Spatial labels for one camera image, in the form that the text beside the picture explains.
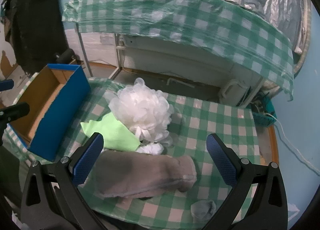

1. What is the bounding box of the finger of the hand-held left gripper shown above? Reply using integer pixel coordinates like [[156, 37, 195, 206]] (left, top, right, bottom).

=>
[[0, 79, 14, 92], [0, 102, 30, 123]]

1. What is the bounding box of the grey fuzzy sock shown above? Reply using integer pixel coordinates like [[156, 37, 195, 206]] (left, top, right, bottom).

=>
[[82, 150, 198, 199]]

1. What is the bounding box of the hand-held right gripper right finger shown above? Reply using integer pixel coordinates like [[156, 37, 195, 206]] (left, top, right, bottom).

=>
[[204, 133, 288, 230]]

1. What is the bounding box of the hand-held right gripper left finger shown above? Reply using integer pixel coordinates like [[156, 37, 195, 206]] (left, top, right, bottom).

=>
[[20, 132, 108, 230]]

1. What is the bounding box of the blue cardboard box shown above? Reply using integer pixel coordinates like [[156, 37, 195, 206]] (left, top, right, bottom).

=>
[[7, 64, 92, 162]]

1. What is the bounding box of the green checked tablecloth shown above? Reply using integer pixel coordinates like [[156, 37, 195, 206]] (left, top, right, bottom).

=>
[[7, 77, 259, 230]]

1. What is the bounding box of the black cylindrical handle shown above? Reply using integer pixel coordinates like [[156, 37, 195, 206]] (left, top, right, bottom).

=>
[[54, 49, 75, 65]]

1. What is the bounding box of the white crumpled paper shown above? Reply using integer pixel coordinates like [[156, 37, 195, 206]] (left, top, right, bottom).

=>
[[287, 202, 300, 223]]

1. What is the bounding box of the white mesh bath loofah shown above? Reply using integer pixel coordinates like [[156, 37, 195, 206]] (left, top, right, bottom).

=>
[[109, 77, 175, 147]]

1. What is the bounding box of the teal knitted fabric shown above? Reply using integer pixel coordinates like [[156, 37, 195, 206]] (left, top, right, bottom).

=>
[[250, 95, 278, 127]]

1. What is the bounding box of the green checked plastic table cover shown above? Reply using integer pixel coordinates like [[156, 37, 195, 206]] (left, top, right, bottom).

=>
[[62, 0, 294, 102]]

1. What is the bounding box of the white panel furniture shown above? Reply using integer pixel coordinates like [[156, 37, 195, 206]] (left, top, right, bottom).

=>
[[114, 32, 264, 90]]

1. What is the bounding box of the white cable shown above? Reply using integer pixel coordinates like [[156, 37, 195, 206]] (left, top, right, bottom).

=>
[[260, 112, 320, 173]]

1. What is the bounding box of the metal table leg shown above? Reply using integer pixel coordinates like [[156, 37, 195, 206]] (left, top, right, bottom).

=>
[[75, 22, 93, 78]]

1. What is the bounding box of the white plastic canister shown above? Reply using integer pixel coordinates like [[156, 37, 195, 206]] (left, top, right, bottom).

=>
[[219, 79, 250, 107]]

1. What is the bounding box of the small grey-white sock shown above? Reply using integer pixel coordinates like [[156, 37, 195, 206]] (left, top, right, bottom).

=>
[[190, 200, 217, 219]]

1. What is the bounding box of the light green cloth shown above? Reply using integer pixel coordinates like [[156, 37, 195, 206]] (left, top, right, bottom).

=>
[[80, 114, 140, 152]]

